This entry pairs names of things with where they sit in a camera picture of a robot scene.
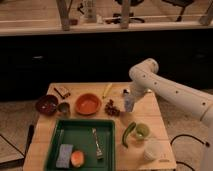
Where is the grey-blue towel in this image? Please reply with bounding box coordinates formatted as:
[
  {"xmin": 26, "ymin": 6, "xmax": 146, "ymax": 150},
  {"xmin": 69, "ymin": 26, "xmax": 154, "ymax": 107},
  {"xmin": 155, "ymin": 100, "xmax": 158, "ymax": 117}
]
[{"xmin": 124, "ymin": 94, "xmax": 135, "ymax": 112}]

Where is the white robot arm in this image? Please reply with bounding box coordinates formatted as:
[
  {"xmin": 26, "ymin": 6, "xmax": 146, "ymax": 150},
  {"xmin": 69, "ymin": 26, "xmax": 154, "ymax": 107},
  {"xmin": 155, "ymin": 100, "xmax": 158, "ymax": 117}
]
[{"xmin": 129, "ymin": 58, "xmax": 213, "ymax": 171}]

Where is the orange-red bowl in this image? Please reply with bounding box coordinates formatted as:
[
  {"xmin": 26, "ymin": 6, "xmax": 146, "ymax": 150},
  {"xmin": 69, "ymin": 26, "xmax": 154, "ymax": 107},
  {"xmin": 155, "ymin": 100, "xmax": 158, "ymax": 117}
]
[{"xmin": 75, "ymin": 93, "xmax": 102, "ymax": 115}]

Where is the dark red bowl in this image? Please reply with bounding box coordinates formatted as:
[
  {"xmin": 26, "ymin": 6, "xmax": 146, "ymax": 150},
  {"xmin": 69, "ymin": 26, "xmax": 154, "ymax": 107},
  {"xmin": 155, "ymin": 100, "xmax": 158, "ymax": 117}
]
[{"xmin": 35, "ymin": 95, "xmax": 58, "ymax": 116}]

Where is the dark red grape bunch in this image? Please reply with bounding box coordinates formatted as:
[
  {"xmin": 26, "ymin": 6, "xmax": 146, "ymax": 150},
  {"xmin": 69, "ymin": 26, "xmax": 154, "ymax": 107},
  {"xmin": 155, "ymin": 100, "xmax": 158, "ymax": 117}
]
[{"xmin": 105, "ymin": 99, "xmax": 120, "ymax": 116}]

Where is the yellow banana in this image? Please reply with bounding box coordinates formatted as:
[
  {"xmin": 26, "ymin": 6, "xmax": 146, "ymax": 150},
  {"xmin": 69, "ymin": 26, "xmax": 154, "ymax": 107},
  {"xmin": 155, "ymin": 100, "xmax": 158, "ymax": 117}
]
[{"xmin": 102, "ymin": 83, "xmax": 113, "ymax": 99}]

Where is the green chili pepper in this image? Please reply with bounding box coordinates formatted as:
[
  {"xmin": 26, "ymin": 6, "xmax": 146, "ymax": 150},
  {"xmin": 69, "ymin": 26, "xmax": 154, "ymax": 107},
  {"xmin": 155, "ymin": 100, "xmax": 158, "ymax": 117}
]
[{"xmin": 122, "ymin": 122, "xmax": 136, "ymax": 148}]

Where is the green cup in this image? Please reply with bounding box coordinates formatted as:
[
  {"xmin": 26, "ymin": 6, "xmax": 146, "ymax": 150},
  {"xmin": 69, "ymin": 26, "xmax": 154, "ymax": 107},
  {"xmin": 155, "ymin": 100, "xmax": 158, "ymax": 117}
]
[{"xmin": 135, "ymin": 123, "xmax": 150, "ymax": 140}]

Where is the white plastic cup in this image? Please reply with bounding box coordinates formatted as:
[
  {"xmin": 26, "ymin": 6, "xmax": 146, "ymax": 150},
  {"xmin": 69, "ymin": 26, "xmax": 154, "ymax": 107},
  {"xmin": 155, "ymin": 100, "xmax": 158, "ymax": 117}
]
[{"xmin": 144, "ymin": 140, "xmax": 162, "ymax": 161}]

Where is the metal fork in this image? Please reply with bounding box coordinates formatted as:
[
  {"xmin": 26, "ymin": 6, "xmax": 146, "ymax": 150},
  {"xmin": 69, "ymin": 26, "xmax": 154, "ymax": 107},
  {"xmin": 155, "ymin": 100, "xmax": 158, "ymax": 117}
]
[{"xmin": 92, "ymin": 128, "xmax": 103, "ymax": 160}]

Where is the green plastic tray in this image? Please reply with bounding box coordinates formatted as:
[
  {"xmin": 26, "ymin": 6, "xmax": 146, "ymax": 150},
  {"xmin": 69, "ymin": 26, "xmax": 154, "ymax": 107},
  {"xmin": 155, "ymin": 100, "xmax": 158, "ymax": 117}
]
[{"xmin": 44, "ymin": 119, "xmax": 116, "ymax": 171}]

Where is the small grey metal cup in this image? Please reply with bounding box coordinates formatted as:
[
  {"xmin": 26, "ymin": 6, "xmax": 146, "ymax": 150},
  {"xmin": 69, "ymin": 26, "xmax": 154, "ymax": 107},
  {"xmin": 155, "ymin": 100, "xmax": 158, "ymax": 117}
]
[{"xmin": 57, "ymin": 102, "xmax": 70, "ymax": 117}]

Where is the brown wooden block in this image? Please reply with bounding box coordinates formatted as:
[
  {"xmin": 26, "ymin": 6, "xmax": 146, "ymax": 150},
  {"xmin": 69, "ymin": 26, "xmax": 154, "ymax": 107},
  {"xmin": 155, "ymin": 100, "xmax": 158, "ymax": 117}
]
[{"xmin": 54, "ymin": 87, "xmax": 70, "ymax": 99}]

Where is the orange peach fruit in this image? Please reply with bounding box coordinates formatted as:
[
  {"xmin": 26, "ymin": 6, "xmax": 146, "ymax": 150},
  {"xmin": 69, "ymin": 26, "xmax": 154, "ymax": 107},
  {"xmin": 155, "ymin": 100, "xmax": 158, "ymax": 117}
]
[{"xmin": 70, "ymin": 150, "xmax": 84, "ymax": 168}]

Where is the blue-grey sponge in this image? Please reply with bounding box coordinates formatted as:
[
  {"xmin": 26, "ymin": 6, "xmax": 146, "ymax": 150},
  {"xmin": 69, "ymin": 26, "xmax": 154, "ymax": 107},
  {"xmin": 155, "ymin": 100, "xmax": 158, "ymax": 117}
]
[{"xmin": 56, "ymin": 144, "xmax": 73, "ymax": 168}]

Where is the wooden shelf rack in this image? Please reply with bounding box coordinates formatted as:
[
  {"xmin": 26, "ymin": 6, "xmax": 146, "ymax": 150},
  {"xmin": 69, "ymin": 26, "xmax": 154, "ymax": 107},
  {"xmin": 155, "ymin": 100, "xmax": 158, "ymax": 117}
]
[{"xmin": 0, "ymin": 0, "xmax": 213, "ymax": 36}]

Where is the white-handled black brush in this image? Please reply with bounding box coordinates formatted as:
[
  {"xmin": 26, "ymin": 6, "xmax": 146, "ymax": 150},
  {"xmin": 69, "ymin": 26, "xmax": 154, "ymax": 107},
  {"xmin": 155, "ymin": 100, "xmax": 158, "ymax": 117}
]
[{"xmin": 122, "ymin": 89, "xmax": 152, "ymax": 97}]

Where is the black cable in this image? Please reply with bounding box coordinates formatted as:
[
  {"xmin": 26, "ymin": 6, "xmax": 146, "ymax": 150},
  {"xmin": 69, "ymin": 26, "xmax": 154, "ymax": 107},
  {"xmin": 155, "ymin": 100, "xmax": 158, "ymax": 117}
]
[{"xmin": 170, "ymin": 134, "xmax": 206, "ymax": 171}]

